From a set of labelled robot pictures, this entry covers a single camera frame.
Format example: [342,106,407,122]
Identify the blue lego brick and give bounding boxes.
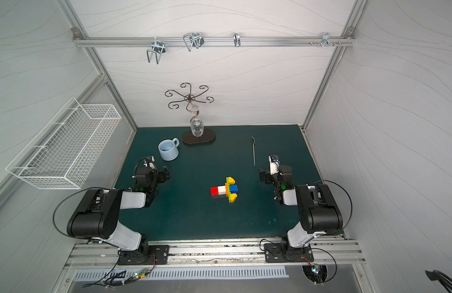
[229,184,238,194]

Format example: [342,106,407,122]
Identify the white lego brick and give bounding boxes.
[217,186,227,195]

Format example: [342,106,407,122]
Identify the red lego brick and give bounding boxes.
[210,187,219,197]

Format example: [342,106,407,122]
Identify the green lego brick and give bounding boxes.
[226,177,232,203]

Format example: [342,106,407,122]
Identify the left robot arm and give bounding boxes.
[66,163,171,266]

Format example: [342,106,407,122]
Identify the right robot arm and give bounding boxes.
[259,164,345,264]

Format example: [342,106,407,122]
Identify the light blue mug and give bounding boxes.
[158,138,180,162]

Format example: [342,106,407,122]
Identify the metal tweezers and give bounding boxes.
[251,136,256,167]

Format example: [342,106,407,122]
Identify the green table mat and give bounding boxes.
[116,125,320,241]

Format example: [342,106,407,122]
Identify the white vent grille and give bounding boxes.
[73,266,289,282]

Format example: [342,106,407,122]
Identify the metal hook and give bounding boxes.
[147,40,166,64]
[183,32,205,52]
[233,32,241,48]
[309,32,342,48]

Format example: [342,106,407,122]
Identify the black stand corner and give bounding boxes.
[425,270,452,293]

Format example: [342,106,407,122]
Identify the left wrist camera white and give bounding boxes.
[147,156,158,172]

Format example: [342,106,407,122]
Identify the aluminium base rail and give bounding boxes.
[64,237,366,271]

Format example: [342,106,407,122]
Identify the white wire basket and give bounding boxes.
[6,97,122,190]

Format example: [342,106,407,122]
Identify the aluminium top rail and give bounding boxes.
[73,35,356,48]

